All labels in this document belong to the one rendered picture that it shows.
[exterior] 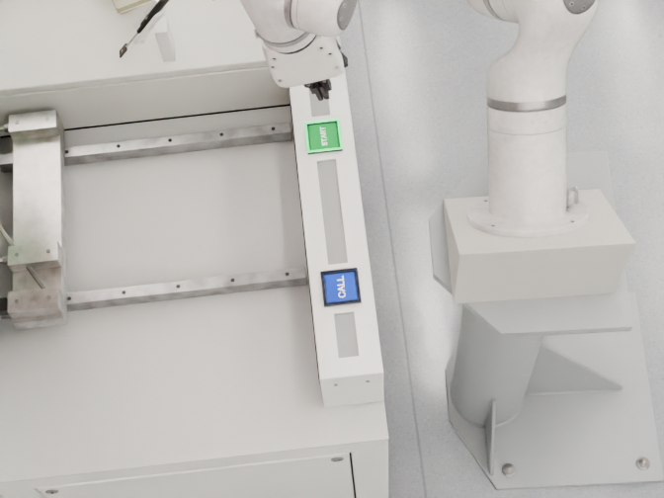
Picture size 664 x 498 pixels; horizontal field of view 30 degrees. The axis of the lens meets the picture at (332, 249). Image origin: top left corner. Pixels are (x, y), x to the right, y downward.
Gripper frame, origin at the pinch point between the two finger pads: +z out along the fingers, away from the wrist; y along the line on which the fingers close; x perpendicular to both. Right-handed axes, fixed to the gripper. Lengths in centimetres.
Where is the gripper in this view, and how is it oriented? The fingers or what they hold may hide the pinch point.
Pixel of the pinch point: (319, 85)
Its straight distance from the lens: 184.0
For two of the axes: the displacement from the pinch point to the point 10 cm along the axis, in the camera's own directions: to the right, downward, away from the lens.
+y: 9.6, -1.9, -1.9
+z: 2.5, 3.8, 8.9
